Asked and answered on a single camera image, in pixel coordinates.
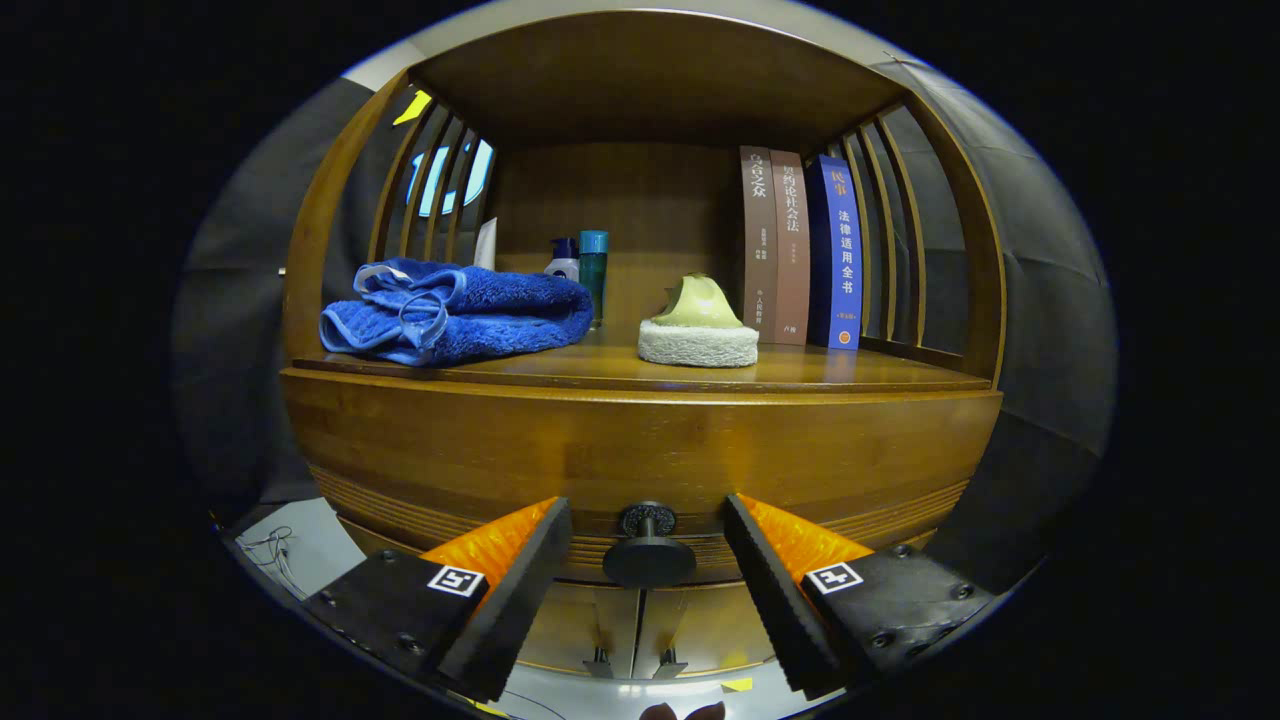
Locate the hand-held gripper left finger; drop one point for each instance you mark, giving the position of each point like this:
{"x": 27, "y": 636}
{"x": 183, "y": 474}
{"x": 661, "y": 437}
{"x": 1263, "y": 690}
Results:
{"x": 515, "y": 595}

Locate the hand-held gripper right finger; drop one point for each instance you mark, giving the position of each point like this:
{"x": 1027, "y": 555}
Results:
{"x": 775, "y": 595}

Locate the curved wooden drawer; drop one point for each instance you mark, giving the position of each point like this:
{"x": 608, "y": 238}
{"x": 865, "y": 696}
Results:
{"x": 500, "y": 450}

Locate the wooden cabinet door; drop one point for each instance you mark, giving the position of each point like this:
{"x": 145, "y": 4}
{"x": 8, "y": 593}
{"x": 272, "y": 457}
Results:
{"x": 575, "y": 625}
{"x": 700, "y": 630}

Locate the wooden countertop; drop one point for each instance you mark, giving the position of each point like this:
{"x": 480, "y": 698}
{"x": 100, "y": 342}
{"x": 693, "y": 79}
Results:
{"x": 850, "y": 372}

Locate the brown wooden cabinet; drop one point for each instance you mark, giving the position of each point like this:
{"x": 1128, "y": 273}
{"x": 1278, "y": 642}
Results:
{"x": 620, "y": 200}

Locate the folded blue towel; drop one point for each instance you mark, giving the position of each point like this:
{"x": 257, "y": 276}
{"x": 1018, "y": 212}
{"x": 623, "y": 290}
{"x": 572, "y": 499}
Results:
{"x": 470, "y": 310}

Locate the clear teal bottle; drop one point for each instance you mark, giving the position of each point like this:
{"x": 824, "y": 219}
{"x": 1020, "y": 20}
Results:
{"x": 593, "y": 275}

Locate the white bottle with blue cap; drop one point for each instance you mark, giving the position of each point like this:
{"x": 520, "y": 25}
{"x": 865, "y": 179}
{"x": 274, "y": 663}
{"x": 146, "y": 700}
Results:
{"x": 563, "y": 265}

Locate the white tube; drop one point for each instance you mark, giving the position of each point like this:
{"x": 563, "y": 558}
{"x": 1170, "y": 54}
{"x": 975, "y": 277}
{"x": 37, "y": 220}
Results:
{"x": 486, "y": 245}

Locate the reddish brown book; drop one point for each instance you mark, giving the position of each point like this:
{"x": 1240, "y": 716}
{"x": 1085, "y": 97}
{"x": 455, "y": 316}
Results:
{"x": 791, "y": 240}

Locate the blue book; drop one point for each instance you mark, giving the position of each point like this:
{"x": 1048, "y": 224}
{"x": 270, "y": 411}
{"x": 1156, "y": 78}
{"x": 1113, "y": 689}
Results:
{"x": 838, "y": 240}

